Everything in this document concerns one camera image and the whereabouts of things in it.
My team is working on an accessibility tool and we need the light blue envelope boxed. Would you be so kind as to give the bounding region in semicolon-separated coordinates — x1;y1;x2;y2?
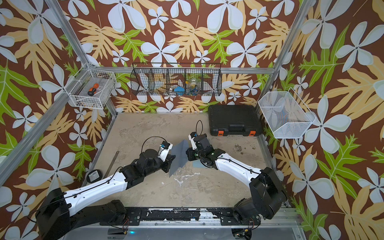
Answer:
193;161;206;169

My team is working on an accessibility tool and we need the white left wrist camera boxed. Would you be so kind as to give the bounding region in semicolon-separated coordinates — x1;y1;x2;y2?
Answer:
158;141;173;162

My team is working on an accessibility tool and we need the black plastic tool case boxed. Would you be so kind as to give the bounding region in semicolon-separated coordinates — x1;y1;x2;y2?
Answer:
208;105;263;137

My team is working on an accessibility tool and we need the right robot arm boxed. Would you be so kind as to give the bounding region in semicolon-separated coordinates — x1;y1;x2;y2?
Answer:
186;132;288;228

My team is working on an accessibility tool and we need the aluminium frame post left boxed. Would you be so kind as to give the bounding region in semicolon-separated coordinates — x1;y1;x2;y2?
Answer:
46;1;118;118

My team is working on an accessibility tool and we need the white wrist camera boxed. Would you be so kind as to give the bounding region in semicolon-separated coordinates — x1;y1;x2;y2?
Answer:
158;141;173;162
189;132;198;150

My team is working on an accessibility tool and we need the metal ruler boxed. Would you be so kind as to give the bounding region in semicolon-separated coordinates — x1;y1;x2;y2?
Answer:
104;151;120;177

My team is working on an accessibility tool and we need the aluminium frame post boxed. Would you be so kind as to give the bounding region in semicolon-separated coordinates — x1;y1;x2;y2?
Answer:
46;1;118;118
259;1;316;100

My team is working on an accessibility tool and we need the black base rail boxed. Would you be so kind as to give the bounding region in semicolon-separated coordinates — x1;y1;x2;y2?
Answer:
111;207;261;227

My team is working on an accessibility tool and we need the red black screwdriver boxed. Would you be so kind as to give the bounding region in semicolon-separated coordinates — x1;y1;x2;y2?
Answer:
87;84;100;97

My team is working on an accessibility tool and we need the blue object in basket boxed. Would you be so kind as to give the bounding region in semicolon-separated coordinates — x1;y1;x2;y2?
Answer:
174;87;185;96

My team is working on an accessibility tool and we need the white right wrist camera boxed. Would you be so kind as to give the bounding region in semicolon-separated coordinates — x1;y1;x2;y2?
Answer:
189;132;198;150

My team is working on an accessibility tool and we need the aluminium frame rear bar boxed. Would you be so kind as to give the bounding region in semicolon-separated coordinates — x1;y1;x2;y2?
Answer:
89;65;275;75

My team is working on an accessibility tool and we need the white wire basket left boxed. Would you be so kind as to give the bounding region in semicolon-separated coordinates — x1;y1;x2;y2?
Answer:
66;64;117;110

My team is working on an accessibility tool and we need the black wire basket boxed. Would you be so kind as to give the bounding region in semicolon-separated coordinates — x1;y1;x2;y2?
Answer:
130;63;223;97

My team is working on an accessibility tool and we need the aluminium frame post right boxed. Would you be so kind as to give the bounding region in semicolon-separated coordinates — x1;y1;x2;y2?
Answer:
259;1;316;100

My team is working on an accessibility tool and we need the white mesh basket right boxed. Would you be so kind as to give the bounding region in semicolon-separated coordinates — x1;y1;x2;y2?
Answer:
259;88;316;139

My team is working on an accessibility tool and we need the clear plastic bottle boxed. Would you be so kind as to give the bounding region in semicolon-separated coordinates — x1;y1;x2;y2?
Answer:
187;78;201;96

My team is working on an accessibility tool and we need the black round tape measure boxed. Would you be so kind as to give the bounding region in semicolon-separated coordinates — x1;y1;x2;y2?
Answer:
86;170;103;184

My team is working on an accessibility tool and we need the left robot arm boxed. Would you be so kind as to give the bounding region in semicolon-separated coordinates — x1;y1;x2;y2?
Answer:
36;149;176;240

